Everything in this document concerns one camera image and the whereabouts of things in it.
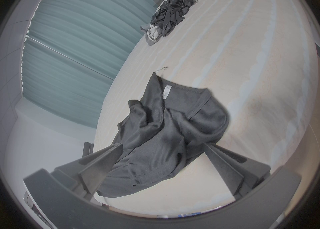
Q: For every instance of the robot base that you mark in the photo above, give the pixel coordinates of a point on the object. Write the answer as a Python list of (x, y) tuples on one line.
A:
[(187, 215)]

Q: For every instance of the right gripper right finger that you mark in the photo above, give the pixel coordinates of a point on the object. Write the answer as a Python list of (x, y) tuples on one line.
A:
[(232, 170)]

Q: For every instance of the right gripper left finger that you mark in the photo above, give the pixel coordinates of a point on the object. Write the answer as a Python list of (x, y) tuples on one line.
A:
[(95, 170)]

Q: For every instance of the pile of clothes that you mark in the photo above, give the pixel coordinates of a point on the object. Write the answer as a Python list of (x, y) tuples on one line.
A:
[(170, 15)]

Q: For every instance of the bed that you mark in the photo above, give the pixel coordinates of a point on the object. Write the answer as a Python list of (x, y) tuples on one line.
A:
[(250, 73)]

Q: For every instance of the black T-shirt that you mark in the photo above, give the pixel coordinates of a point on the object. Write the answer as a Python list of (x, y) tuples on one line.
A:
[(160, 135)]

